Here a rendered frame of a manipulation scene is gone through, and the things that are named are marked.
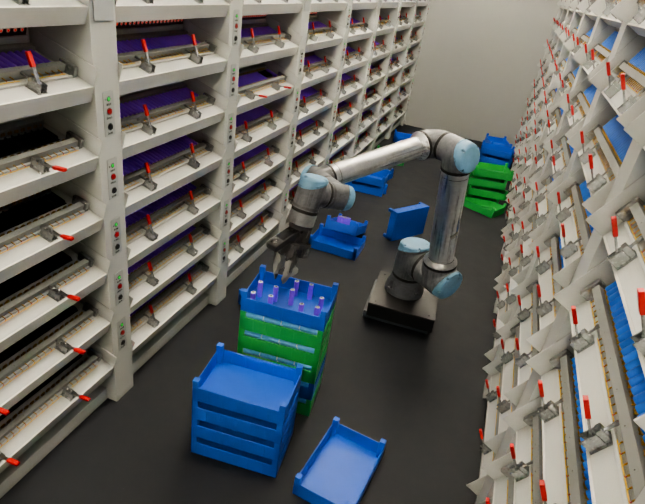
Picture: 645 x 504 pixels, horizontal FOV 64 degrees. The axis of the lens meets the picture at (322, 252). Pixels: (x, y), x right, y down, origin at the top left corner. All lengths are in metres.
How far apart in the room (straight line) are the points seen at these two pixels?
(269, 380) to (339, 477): 0.40
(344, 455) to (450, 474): 0.37
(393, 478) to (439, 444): 0.25
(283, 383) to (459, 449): 0.72
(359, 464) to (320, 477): 0.15
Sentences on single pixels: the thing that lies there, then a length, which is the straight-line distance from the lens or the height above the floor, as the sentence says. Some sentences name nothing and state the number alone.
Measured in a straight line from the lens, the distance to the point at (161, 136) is 1.81.
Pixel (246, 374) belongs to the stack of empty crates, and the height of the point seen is 0.24.
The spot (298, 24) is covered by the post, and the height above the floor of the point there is 1.22.
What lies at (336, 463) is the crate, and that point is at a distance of 1.92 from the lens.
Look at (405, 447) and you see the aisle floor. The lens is 2.04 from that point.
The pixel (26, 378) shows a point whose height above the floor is 0.37.
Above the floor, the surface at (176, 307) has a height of 0.17.
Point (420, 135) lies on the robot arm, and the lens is 2.13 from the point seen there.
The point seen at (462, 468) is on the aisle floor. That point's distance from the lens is 2.05.
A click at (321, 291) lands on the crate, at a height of 0.43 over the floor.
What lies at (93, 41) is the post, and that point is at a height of 1.23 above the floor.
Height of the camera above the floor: 1.47
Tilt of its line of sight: 28 degrees down
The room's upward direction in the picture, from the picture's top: 9 degrees clockwise
